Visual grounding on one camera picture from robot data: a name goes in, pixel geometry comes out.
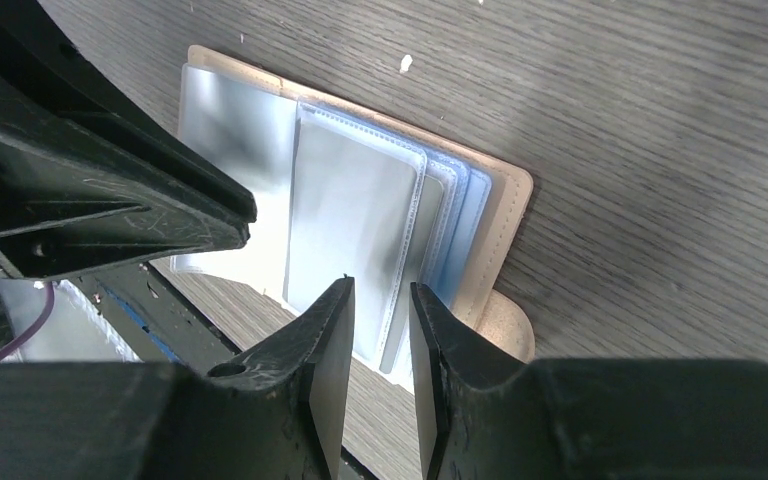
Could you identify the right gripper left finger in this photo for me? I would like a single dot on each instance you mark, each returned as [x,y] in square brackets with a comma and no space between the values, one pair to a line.
[276,411]

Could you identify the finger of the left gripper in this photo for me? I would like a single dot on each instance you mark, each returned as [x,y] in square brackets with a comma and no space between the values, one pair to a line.
[87,179]

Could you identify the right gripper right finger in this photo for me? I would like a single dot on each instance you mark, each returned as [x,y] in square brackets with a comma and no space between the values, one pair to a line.
[483,414]

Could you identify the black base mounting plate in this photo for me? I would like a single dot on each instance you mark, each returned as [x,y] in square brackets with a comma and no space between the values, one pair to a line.
[154,318]

